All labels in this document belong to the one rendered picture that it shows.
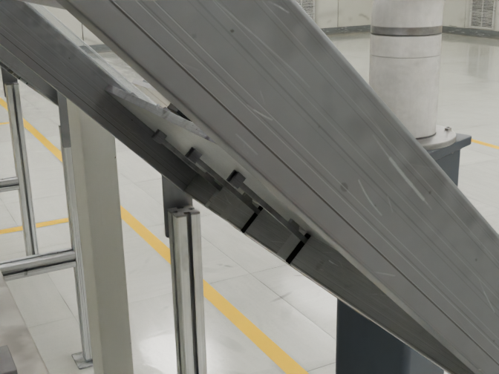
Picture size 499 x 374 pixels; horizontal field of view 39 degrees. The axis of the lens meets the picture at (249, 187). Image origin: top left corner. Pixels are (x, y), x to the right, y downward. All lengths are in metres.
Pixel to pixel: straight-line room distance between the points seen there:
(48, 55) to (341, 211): 0.68
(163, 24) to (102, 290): 1.06
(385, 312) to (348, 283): 0.06
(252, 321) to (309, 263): 1.34
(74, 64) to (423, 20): 0.57
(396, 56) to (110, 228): 0.57
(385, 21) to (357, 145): 0.91
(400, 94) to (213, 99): 0.96
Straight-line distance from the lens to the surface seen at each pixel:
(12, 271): 1.82
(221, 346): 1.99
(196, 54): 0.27
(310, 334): 2.04
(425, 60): 1.23
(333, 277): 0.74
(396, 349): 1.35
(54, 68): 0.96
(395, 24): 1.21
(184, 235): 1.10
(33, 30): 0.95
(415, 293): 0.37
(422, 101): 1.24
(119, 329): 1.35
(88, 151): 1.22
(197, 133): 0.70
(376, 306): 0.69
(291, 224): 0.78
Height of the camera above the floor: 1.01
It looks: 18 degrees down
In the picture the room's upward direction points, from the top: 1 degrees counter-clockwise
